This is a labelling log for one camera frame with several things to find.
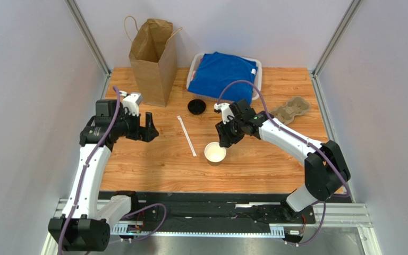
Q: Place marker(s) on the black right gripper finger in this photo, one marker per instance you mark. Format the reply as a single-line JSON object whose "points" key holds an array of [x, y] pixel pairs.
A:
{"points": [[224, 138], [233, 136]]}

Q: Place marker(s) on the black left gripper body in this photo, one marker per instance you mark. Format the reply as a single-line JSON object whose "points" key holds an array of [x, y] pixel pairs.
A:
{"points": [[129, 126]]}

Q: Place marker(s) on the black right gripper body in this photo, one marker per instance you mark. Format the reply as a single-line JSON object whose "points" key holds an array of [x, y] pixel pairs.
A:
{"points": [[227, 131]]}

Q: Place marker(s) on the brown paper coffee cup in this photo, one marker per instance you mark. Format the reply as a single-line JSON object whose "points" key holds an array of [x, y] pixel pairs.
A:
{"points": [[214, 153]]}

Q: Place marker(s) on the black plastic cup lid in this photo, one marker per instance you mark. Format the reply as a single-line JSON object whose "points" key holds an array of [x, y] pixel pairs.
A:
{"points": [[196, 106]]}

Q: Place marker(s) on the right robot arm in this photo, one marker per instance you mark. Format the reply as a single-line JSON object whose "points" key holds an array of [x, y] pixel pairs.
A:
{"points": [[325, 169]]}

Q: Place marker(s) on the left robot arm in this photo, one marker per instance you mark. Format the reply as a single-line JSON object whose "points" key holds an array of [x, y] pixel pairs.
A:
{"points": [[81, 225]]}

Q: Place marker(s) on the white wrapped straw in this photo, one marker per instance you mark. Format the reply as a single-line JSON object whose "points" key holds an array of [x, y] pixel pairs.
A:
{"points": [[187, 136]]}

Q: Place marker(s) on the white plastic basket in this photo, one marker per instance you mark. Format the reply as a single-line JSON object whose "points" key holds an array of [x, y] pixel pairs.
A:
{"points": [[193, 72]]}

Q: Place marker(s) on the cardboard cup carrier tray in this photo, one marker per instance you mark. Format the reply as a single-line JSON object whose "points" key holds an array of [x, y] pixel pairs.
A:
{"points": [[286, 113]]}

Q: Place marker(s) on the blue folded cloth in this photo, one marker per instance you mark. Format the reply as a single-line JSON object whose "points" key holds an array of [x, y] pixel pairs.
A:
{"points": [[221, 76]]}

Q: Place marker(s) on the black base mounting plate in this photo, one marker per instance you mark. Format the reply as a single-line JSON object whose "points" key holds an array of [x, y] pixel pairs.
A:
{"points": [[211, 213]]}

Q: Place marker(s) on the brown paper bag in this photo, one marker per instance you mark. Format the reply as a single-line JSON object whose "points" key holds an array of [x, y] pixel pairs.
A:
{"points": [[153, 59]]}

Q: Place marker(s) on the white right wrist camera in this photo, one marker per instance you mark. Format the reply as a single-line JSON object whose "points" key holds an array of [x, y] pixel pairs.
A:
{"points": [[226, 112]]}

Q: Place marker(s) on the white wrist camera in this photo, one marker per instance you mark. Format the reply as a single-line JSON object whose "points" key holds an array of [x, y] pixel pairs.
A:
{"points": [[131, 102], [226, 112]]}

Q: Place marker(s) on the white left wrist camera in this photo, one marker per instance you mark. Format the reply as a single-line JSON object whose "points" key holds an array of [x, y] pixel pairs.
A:
{"points": [[131, 102]]}

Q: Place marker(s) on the aluminium frame rail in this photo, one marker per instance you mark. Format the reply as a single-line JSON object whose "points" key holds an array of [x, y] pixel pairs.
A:
{"points": [[338, 227]]}

